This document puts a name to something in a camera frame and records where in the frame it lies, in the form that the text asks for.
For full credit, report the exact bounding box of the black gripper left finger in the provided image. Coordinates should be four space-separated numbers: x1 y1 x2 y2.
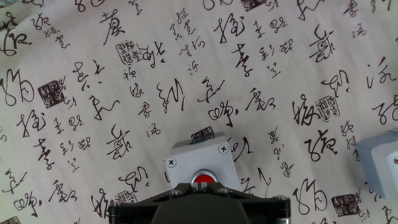
108 182 200 224

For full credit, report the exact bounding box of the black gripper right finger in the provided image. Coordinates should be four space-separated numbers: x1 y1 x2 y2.
198 182 292 224

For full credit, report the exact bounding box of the grey box red button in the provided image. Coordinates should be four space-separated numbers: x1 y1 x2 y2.
164 132 243 192

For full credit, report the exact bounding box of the grey box green button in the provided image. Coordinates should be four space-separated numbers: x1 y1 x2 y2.
354 129 398 202

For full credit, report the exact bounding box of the beige calligraphy print tablecloth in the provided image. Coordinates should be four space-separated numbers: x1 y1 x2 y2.
0 0 398 224

